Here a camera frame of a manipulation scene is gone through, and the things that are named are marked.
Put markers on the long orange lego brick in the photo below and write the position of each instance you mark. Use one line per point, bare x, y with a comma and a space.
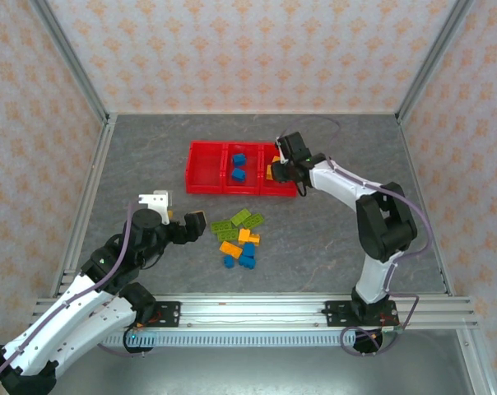
269, 172
230, 249

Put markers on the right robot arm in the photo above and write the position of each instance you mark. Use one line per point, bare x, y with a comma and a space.
372, 271

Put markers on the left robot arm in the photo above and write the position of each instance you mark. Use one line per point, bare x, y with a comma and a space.
67, 312

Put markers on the small blue lego brick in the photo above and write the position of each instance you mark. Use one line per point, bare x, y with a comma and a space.
229, 261

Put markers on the small orange lego brick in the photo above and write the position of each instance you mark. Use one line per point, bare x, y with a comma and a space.
255, 239

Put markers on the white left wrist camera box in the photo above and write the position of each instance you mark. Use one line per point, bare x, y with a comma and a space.
156, 201

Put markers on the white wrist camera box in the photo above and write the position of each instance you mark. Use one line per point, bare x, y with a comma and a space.
156, 201
280, 150

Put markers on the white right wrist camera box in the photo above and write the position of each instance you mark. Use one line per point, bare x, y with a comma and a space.
280, 150

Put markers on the aluminium table side rail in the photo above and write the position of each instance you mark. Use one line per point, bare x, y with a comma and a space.
413, 164
86, 205

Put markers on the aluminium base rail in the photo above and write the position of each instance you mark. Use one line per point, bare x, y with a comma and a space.
252, 312

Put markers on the aluminium frame post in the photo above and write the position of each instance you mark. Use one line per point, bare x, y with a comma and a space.
70, 57
435, 57

